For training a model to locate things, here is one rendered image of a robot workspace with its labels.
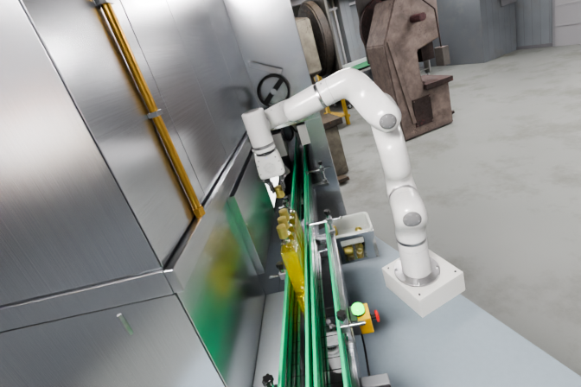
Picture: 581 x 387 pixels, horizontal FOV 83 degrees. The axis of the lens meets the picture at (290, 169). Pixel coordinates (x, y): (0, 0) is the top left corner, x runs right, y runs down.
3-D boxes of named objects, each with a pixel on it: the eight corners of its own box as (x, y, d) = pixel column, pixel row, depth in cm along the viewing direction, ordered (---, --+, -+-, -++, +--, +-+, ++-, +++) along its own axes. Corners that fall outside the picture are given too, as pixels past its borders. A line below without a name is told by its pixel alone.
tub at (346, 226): (328, 233, 178) (324, 220, 174) (370, 224, 174) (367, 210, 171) (331, 253, 161) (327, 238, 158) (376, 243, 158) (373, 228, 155)
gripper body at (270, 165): (250, 155, 122) (259, 181, 126) (277, 148, 121) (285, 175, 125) (253, 149, 129) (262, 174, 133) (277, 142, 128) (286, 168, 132)
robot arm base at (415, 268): (412, 249, 156) (407, 218, 149) (450, 268, 141) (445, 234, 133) (385, 272, 148) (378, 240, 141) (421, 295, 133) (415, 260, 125)
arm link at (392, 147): (395, 225, 129) (388, 202, 143) (427, 218, 126) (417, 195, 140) (363, 106, 109) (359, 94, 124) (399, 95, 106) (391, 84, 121)
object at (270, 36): (275, 111, 288) (240, 2, 258) (316, 98, 283) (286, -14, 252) (266, 131, 223) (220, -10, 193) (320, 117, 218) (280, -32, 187)
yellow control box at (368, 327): (352, 320, 122) (347, 306, 119) (372, 317, 121) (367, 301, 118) (354, 337, 115) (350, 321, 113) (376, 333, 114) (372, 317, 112)
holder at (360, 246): (322, 248, 181) (316, 225, 175) (373, 237, 177) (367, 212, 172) (325, 269, 165) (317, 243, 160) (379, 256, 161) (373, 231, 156)
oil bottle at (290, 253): (295, 282, 130) (279, 238, 123) (309, 280, 129) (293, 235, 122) (295, 293, 125) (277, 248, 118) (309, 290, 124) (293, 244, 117)
